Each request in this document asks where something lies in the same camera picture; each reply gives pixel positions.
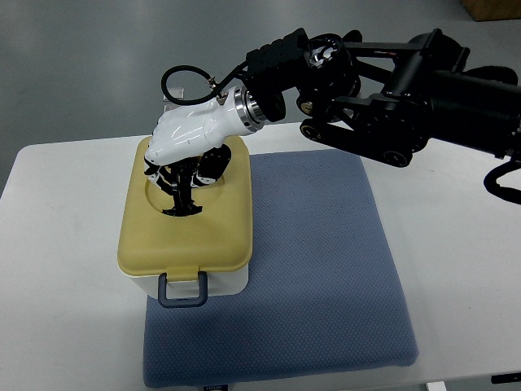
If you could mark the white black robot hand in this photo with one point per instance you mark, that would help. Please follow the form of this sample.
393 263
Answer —
197 133

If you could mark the yellow box lid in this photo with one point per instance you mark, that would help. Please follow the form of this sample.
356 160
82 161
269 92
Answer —
219 239

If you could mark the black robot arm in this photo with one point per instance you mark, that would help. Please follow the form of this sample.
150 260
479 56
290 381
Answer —
383 101

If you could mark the white storage box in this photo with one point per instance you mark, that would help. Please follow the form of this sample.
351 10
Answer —
219 284

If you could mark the brown cardboard box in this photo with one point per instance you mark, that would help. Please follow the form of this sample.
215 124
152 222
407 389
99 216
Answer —
492 10

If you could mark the upper silver floor plate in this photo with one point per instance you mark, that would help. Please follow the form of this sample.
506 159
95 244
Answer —
174 92

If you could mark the blue grey cushion mat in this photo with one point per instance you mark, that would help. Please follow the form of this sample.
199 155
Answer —
323 294

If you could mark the black table bracket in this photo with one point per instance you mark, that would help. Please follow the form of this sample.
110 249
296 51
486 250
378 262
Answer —
508 378

